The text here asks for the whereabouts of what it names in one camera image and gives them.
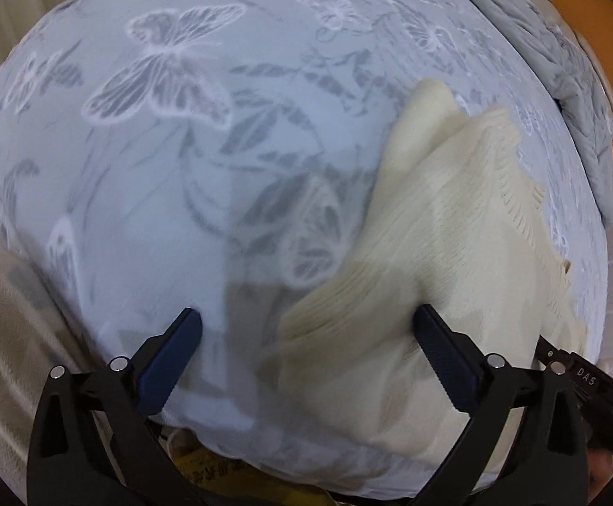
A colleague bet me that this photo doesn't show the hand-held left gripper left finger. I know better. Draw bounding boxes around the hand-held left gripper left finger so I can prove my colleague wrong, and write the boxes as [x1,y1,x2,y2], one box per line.
[26,308,208,506]

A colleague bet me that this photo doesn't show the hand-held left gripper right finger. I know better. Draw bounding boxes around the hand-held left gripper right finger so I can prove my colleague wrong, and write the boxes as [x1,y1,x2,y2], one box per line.
[413,304,590,506]

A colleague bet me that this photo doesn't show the beige curtain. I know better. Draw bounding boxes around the beige curtain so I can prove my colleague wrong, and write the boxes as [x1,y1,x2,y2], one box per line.
[0,232,120,506]

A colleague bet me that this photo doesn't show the bed with butterfly sheet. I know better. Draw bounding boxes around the bed with butterfly sheet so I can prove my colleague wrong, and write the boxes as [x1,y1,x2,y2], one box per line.
[0,0,610,491]

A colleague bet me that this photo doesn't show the grey quilted duvet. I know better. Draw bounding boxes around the grey quilted duvet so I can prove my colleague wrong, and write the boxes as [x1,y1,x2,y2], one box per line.
[427,0,613,229]

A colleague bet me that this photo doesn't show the yellow printed bag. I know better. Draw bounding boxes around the yellow printed bag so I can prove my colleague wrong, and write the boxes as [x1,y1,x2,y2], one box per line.
[172,429,339,506]

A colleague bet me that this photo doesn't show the person's right hand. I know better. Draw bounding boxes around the person's right hand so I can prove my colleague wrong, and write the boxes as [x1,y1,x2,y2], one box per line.
[588,448,613,506]

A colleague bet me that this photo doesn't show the cream knit cardigan red buttons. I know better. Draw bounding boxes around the cream knit cardigan red buttons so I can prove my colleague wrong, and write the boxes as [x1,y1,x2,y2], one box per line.
[277,79,590,459]

